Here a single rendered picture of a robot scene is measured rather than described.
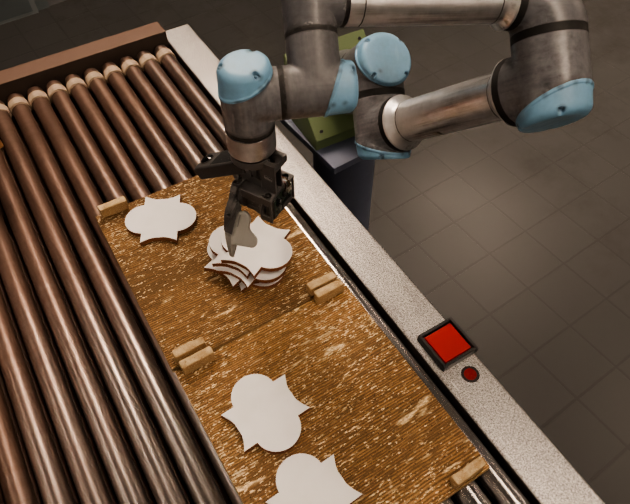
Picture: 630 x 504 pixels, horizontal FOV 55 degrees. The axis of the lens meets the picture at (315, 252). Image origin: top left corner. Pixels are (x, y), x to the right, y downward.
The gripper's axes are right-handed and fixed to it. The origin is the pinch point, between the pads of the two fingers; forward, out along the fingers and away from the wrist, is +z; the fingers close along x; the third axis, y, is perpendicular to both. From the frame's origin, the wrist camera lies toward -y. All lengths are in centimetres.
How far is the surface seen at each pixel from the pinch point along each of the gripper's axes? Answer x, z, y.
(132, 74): 36, 13, -64
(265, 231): 3.7, 5.1, -0.1
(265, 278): -4.3, 7.4, 4.9
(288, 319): -7.9, 10.8, 12.0
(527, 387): 56, 104, 62
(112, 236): -9.1, 10.8, -29.2
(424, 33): 232, 104, -53
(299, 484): -32.3, 9.6, 29.1
